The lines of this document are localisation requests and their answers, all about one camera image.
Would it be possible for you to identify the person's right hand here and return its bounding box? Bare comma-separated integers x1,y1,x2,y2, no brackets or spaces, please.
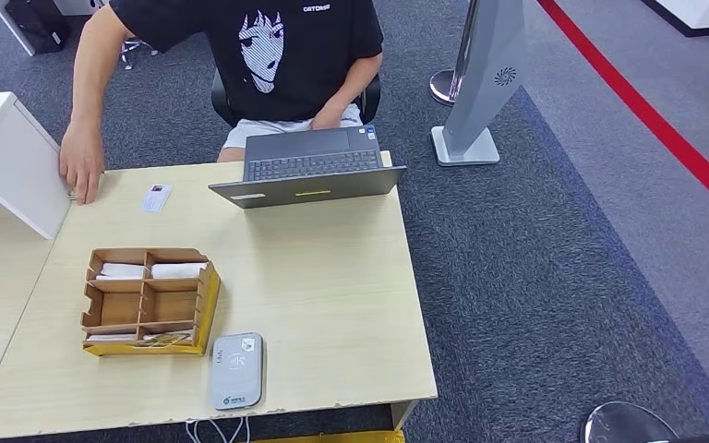
58,119,106,206

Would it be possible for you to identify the person's left hand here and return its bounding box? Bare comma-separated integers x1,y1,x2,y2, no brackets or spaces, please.
308,103,347,131

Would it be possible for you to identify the white ID card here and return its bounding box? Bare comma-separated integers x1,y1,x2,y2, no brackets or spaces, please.
140,184,174,214

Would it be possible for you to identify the person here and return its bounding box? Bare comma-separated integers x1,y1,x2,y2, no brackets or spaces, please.
58,0,386,206

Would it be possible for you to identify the white card stack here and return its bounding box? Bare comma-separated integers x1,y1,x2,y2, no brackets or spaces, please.
150,262,209,280
98,262,147,281

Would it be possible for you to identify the wooden card organiser box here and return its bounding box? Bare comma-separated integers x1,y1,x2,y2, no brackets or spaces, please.
80,247,222,358

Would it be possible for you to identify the grey card reader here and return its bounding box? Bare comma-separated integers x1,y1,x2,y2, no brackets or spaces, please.
209,331,265,411

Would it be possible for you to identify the dark grey laptop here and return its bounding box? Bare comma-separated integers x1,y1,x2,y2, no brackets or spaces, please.
209,125,408,210

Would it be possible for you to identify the white cabinet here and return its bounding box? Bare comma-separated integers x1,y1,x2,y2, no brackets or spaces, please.
0,91,75,240

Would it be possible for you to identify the chrome stool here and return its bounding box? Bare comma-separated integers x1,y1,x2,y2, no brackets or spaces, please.
118,36,160,70

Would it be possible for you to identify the chrome stanchion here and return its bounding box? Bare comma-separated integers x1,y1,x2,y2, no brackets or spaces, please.
428,0,481,106

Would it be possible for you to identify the black bag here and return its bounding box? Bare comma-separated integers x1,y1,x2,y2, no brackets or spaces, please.
4,0,73,55

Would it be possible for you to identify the white background desk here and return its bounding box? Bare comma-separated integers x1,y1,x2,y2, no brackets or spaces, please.
0,0,108,57

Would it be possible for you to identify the grey floor-standing kiosk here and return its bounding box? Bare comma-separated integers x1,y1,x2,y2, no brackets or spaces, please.
430,0,530,167

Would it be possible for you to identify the light wooden desk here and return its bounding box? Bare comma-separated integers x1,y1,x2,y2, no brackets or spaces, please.
0,150,439,441

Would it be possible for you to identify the red floor tape line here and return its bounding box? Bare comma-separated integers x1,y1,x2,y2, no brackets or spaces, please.
535,0,709,226

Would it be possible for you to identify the orange floor tape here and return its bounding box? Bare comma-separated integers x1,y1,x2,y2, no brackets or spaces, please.
250,429,406,443

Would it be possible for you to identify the round chrome dome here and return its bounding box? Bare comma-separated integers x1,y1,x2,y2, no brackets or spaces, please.
581,401,679,443

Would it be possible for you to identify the white cable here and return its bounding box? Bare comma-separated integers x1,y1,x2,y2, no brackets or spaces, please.
185,416,252,443

